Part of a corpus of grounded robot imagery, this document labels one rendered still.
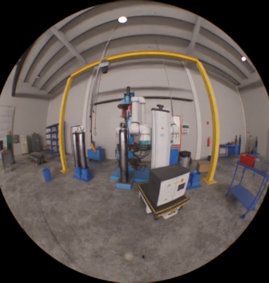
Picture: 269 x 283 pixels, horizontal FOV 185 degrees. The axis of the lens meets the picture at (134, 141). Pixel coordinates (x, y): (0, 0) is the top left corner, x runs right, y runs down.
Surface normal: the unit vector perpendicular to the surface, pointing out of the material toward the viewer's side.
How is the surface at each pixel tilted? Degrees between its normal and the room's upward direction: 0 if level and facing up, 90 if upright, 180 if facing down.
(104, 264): 0
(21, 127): 90
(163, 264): 0
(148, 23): 173
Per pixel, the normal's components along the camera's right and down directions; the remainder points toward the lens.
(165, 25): -0.01, 1.00
